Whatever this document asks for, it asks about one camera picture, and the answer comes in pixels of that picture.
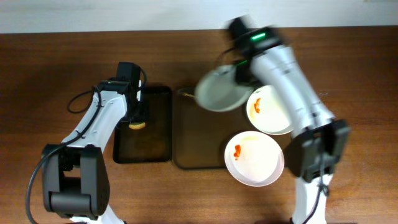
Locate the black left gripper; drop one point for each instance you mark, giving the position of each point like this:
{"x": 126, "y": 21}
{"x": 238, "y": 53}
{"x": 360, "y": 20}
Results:
{"x": 138, "y": 114}

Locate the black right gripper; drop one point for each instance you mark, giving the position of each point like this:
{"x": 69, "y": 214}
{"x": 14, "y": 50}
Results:
{"x": 241, "y": 74}

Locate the yellow sponge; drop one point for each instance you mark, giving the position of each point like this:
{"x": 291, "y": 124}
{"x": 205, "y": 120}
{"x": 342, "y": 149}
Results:
{"x": 136, "y": 126}

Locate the white plate with brown smear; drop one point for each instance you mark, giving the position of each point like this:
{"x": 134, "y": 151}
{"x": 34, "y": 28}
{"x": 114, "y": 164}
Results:
{"x": 217, "y": 90}

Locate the white plate with orange sauce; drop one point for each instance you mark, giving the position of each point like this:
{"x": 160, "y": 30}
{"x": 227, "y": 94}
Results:
{"x": 267, "y": 113}

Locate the white plate with red sauce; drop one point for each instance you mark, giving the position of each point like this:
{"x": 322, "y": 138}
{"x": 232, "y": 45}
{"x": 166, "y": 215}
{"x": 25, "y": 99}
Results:
{"x": 254, "y": 158}

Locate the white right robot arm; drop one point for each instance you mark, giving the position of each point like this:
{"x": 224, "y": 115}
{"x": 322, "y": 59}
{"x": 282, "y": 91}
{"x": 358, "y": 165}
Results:
{"x": 318, "y": 138}

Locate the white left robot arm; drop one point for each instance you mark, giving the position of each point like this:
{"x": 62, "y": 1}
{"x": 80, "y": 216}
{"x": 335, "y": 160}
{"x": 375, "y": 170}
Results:
{"x": 74, "y": 178}

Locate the small dark brown tray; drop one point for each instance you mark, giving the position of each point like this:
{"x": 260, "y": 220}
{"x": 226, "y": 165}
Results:
{"x": 152, "y": 143}

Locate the large dark brown tray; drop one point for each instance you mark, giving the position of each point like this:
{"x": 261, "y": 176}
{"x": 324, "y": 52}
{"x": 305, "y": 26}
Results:
{"x": 200, "y": 136}

